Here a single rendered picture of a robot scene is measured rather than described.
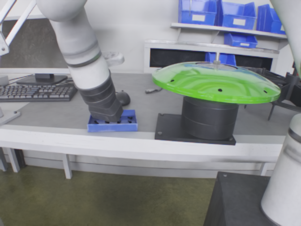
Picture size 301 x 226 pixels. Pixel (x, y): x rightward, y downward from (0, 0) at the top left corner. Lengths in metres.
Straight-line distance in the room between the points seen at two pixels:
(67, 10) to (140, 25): 1.09
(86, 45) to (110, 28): 1.06
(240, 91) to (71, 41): 0.31
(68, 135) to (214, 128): 0.36
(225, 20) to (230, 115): 0.82
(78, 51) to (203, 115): 0.30
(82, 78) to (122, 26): 1.04
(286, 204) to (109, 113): 0.39
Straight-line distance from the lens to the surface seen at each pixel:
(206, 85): 0.38
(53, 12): 0.32
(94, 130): 0.52
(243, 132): 0.59
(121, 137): 0.49
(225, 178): 0.51
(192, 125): 0.49
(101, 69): 0.39
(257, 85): 0.43
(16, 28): 0.64
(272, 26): 1.35
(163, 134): 0.49
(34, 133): 0.57
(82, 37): 0.35
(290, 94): 0.84
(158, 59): 1.39
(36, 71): 1.11
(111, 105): 0.45
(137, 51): 1.39
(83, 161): 1.84
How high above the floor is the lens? 1.16
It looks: 22 degrees down
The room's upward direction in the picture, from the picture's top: 3 degrees clockwise
